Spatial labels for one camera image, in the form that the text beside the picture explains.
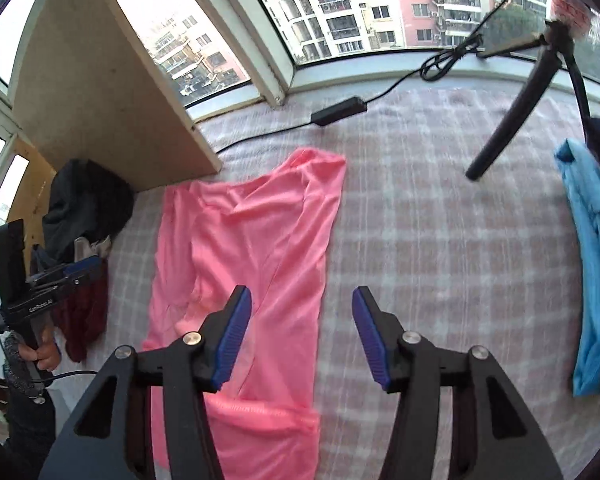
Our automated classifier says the person's left hand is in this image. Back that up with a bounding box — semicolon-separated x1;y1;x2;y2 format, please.
19;324;63;373

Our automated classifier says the pink plaid blanket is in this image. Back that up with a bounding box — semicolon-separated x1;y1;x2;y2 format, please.
55;87;600;480

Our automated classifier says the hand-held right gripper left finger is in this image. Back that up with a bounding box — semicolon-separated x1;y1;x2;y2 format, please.
39;285;253;480

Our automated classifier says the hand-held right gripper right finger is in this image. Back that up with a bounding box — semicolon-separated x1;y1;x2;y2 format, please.
352;286;563;480

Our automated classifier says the dark red garment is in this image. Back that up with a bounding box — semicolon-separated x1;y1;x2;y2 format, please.
52;260;110;365

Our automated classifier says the black ring light cable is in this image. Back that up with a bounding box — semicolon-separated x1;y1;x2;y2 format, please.
215;0;531;156

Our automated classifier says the beige knit garment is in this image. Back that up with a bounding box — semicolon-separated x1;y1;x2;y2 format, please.
72;235;113;261

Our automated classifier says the person's left forearm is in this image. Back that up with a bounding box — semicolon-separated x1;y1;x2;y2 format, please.
2;332;56;461

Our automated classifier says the pink t-shirt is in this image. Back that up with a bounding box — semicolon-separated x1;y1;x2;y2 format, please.
141;147;347;480

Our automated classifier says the blue folded garment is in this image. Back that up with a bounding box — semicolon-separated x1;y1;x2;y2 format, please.
553;138;600;397

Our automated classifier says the black tripod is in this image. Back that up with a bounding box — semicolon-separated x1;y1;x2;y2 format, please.
465;0;593;182

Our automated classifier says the white window frame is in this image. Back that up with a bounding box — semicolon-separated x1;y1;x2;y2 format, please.
0;0;600;126

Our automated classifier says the light wooden board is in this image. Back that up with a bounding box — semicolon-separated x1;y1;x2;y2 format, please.
7;0;224;193

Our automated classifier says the pine plank panel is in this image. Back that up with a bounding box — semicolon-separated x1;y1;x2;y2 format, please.
7;140;56;261

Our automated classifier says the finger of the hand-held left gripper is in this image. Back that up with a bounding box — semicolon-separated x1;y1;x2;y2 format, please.
27;275;103;297
30;255;105;283

